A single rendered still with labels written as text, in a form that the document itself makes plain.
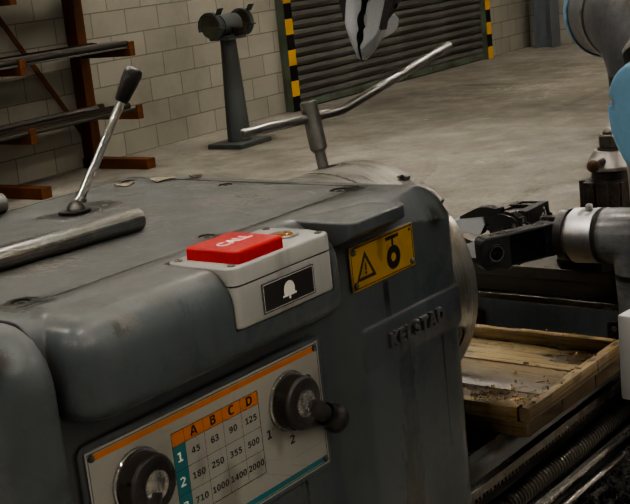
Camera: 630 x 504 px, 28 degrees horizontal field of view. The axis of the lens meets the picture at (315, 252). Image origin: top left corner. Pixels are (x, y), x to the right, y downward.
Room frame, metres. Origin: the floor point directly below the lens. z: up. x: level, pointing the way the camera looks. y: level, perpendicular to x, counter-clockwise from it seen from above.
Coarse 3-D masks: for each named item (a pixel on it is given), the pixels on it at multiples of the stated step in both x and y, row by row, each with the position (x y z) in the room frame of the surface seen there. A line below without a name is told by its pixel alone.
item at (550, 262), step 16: (480, 272) 2.01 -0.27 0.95; (496, 272) 1.99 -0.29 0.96; (512, 272) 1.98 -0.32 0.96; (528, 272) 1.96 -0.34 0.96; (544, 272) 1.94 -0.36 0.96; (560, 272) 1.92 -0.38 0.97; (576, 272) 1.90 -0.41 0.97; (592, 272) 1.89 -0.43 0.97; (496, 288) 2.00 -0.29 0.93; (512, 288) 1.98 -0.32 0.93; (528, 288) 1.96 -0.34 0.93; (544, 288) 1.95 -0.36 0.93; (560, 288) 1.93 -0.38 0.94; (576, 288) 1.91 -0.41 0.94; (592, 288) 1.89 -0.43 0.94; (608, 288) 1.88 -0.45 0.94
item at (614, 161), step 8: (600, 152) 1.93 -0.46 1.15; (608, 152) 1.92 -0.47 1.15; (616, 152) 1.92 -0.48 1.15; (608, 160) 1.92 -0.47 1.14; (616, 160) 1.92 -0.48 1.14; (624, 160) 1.92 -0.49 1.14; (600, 168) 1.92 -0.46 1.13; (608, 168) 1.91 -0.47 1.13; (616, 168) 1.91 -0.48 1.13; (624, 168) 1.91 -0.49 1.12
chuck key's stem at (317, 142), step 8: (304, 104) 1.55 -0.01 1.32; (312, 104) 1.55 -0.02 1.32; (304, 112) 1.55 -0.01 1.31; (312, 112) 1.55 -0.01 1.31; (312, 120) 1.55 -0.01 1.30; (320, 120) 1.55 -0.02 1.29; (312, 128) 1.55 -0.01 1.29; (320, 128) 1.55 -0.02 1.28; (312, 136) 1.55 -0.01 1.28; (320, 136) 1.55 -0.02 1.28; (312, 144) 1.55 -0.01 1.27; (320, 144) 1.55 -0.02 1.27; (320, 152) 1.55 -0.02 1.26; (320, 160) 1.55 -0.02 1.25; (320, 168) 1.55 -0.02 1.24
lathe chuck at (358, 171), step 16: (352, 160) 1.57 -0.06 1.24; (368, 160) 1.56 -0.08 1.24; (352, 176) 1.48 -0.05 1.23; (368, 176) 1.49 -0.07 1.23; (384, 176) 1.50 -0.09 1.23; (400, 176) 1.52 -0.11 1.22; (464, 240) 1.47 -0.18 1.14; (464, 256) 1.46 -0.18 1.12; (464, 272) 1.45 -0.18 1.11; (464, 288) 1.45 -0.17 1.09; (464, 304) 1.44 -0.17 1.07; (464, 320) 1.45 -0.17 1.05; (464, 336) 1.46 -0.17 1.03; (464, 352) 1.48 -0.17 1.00
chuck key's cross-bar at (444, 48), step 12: (444, 48) 1.67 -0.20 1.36; (420, 60) 1.65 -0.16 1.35; (432, 60) 1.66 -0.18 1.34; (396, 72) 1.63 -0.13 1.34; (408, 72) 1.64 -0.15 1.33; (384, 84) 1.61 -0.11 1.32; (360, 96) 1.59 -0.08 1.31; (372, 96) 1.60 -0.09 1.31; (336, 108) 1.57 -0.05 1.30; (348, 108) 1.58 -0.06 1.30; (288, 120) 1.54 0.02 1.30; (300, 120) 1.54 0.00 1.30; (240, 132) 1.51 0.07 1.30; (252, 132) 1.51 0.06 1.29; (264, 132) 1.52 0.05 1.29
